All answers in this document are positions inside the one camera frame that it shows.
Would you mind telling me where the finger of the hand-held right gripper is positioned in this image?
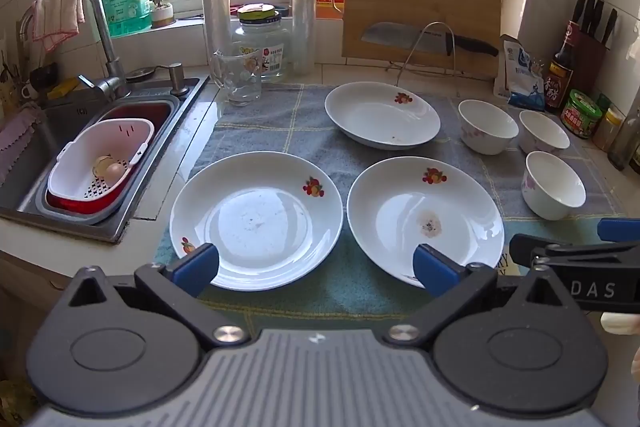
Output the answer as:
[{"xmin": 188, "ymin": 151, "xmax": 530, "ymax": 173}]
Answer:
[
  {"xmin": 598, "ymin": 218, "xmax": 640, "ymax": 242},
  {"xmin": 509, "ymin": 233, "xmax": 640, "ymax": 275}
]

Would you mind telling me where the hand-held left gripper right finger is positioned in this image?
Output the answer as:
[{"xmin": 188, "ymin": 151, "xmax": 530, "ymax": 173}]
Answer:
[{"xmin": 384, "ymin": 243, "xmax": 571, "ymax": 348}]

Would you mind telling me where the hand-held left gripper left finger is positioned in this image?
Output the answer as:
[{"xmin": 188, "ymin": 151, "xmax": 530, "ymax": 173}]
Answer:
[{"xmin": 67, "ymin": 243, "xmax": 251, "ymax": 349}]

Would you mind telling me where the white floral bowl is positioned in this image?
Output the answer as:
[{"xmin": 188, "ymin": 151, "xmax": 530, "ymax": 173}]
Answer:
[
  {"xmin": 522, "ymin": 151, "xmax": 587, "ymax": 222},
  {"xmin": 457, "ymin": 99, "xmax": 520, "ymax": 156},
  {"xmin": 519, "ymin": 109, "xmax": 571, "ymax": 155}
]

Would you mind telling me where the white fruit print plate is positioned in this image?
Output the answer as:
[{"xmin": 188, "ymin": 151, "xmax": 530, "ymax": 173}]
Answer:
[
  {"xmin": 346, "ymin": 157, "xmax": 505, "ymax": 289},
  {"xmin": 324, "ymin": 82, "xmax": 442, "ymax": 151},
  {"xmin": 170, "ymin": 151, "xmax": 344, "ymax": 292}
]

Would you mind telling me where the person's right hand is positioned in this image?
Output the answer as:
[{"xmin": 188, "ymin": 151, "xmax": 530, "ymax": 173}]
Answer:
[{"xmin": 601, "ymin": 313, "xmax": 640, "ymax": 380}]

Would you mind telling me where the clear glass bottle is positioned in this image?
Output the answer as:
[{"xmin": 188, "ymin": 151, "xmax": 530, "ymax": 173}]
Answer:
[{"xmin": 607, "ymin": 89, "xmax": 640, "ymax": 172}]

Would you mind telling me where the small spice jar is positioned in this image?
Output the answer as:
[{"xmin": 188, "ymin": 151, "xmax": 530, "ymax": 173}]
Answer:
[{"xmin": 592, "ymin": 104, "xmax": 626, "ymax": 152}]

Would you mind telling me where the green lidded sauce jar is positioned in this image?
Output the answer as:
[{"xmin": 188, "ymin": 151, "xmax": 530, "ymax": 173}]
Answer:
[{"xmin": 560, "ymin": 89, "xmax": 604, "ymax": 140}]

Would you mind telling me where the white colander red basin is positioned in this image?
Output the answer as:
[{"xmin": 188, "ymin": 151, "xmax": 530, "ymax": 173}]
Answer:
[{"xmin": 46, "ymin": 184, "xmax": 151, "ymax": 211}]

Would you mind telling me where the white plastic colander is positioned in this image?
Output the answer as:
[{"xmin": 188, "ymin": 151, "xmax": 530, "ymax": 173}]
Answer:
[{"xmin": 47, "ymin": 118, "xmax": 155, "ymax": 201}]

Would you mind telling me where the dark soy sauce bottle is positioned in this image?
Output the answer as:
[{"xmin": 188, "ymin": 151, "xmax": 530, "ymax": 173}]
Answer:
[{"xmin": 545, "ymin": 20, "xmax": 581, "ymax": 114}]

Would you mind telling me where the grey and teal checked towel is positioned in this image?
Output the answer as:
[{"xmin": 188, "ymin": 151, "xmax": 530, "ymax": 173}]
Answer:
[{"xmin": 155, "ymin": 83, "xmax": 626, "ymax": 315}]

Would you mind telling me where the brown knife block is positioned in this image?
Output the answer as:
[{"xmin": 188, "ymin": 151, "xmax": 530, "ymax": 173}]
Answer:
[{"xmin": 570, "ymin": 0, "xmax": 619, "ymax": 80}]

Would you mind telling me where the white and blue salt bag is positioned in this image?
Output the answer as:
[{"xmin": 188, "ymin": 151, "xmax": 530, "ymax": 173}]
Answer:
[{"xmin": 493, "ymin": 34, "xmax": 547, "ymax": 111}]

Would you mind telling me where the clear glass mug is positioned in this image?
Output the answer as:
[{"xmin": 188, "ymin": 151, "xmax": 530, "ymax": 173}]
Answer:
[{"xmin": 209, "ymin": 48, "xmax": 263, "ymax": 108}]

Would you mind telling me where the stainless steel sink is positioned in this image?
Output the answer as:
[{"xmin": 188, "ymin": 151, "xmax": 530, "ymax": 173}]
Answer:
[{"xmin": 0, "ymin": 74, "xmax": 211, "ymax": 244}]

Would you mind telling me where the metal sink drain plug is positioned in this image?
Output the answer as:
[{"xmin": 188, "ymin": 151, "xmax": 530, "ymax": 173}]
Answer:
[{"xmin": 125, "ymin": 64, "xmax": 171, "ymax": 82}]

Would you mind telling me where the yellow sponge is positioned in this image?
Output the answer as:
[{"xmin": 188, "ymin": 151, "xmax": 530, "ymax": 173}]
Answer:
[{"xmin": 47, "ymin": 77, "xmax": 81, "ymax": 100}]

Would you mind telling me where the purple cleaning cloth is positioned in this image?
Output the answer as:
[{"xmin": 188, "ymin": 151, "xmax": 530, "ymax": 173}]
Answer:
[{"xmin": 0, "ymin": 103, "xmax": 45, "ymax": 185}]

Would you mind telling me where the glass jar with green lid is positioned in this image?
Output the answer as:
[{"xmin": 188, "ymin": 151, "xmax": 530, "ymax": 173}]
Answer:
[{"xmin": 231, "ymin": 3, "xmax": 293, "ymax": 84}]

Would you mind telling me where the black container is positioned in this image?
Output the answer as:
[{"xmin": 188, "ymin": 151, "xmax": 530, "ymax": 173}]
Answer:
[{"xmin": 29, "ymin": 62, "xmax": 58, "ymax": 94}]

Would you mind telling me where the metal kitchen faucet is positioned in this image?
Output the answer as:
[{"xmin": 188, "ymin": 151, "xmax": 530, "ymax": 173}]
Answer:
[{"xmin": 19, "ymin": 0, "xmax": 132, "ymax": 102}]

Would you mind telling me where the small potted figurine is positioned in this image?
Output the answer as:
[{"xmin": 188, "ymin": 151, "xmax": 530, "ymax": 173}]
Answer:
[{"xmin": 150, "ymin": 0, "xmax": 175, "ymax": 29}]

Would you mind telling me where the tall plastic wrap roll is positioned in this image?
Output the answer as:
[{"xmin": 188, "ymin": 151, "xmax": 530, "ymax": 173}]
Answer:
[{"xmin": 290, "ymin": 0, "xmax": 320, "ymax": 76}]

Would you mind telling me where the white and pink dishcloth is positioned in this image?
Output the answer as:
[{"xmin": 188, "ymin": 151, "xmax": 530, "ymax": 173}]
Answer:
[{"xmin": 31, "ymin": 0, "xmax": 86, "ymax": 54}]

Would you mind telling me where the metal wire rack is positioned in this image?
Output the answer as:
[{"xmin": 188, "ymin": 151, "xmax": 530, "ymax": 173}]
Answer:
[{"xmin": 387, "ymin": 21, "xmax": 458, "ymax": 88}]

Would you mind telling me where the black handled kitchen knife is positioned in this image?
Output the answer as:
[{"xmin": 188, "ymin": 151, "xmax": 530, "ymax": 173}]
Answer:
[{"xmin": 361, "ymin": 22, "xmax": 500, "ymax": 58}]

